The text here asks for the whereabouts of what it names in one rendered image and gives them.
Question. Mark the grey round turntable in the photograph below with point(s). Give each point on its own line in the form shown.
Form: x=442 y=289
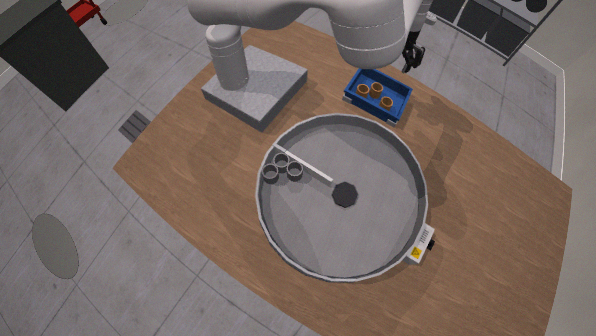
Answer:
x=362 y=221

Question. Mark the blue open crate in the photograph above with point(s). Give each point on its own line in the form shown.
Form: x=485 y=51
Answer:
x=392 y=88

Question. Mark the bronze bushing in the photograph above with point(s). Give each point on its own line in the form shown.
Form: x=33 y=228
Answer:
x=362 y=90
x=374 y=90
x=386 y=103

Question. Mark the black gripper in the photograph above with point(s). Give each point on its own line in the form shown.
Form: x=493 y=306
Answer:
x=409 y=58

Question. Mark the grey metal ring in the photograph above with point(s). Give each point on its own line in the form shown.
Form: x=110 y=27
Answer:
x=270 y=167
x=297 y=165
x=279 y=157

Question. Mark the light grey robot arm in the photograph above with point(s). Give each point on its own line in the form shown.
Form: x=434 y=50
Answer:
x=369 y=34

